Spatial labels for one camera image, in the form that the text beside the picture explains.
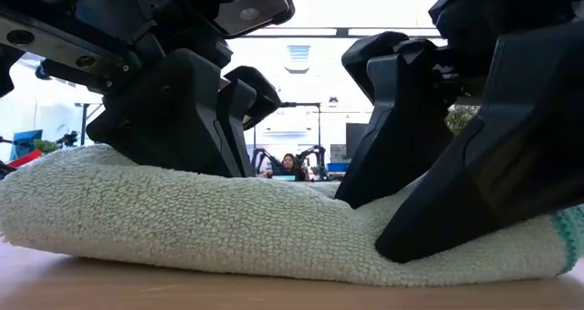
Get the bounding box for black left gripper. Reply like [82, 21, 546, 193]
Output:
[0, 0, 243, 179]

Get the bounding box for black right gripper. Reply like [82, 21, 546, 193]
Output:
[423, 0, 584, 98]

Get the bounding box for green microfiber towel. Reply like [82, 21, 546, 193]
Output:
[0, 144, 584, 288]

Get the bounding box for black monitor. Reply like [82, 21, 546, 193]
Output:
[345, 122, 369, 160]

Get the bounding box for bushy potted plant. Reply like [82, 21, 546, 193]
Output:
[444, 104, 481, 139]

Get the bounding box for person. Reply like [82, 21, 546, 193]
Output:
[268, 152, 309, 182]

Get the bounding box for small plant in white pot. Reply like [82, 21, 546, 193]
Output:
[33, 139, 60, 155]

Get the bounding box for blue object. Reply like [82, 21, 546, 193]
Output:
[11, 129, 44, 160]

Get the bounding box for red object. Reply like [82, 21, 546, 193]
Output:
[0, 149, 44, 177]

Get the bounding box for black background rig frame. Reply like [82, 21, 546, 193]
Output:
[253, 101, 322, 156]
[75, 101, 104, 147]

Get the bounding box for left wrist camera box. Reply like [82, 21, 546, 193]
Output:
[182, 0, 296, 39]

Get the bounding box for black overhead frame beam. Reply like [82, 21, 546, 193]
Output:
[248, 26, 442, 39]

